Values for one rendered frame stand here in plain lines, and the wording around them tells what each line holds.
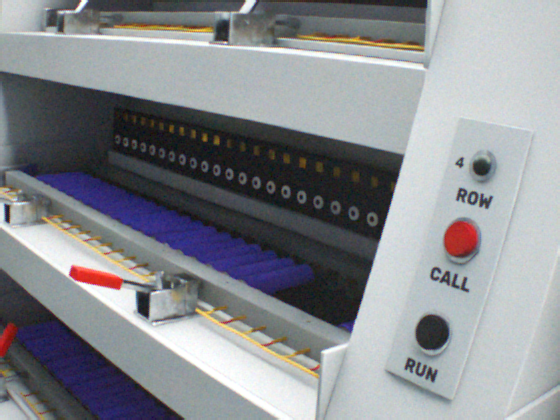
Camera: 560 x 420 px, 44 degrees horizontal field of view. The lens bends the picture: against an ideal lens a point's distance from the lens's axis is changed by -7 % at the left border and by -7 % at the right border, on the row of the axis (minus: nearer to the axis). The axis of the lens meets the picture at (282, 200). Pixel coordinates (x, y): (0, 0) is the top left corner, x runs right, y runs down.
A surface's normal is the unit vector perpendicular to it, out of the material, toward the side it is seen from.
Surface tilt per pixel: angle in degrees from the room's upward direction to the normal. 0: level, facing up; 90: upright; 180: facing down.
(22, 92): 90
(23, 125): 90
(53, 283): 107
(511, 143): 90
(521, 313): 90
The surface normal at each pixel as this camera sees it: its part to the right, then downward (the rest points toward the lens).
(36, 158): 0.65, 0.22
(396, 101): -0.75, 0.11
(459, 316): -0.70, -0.18
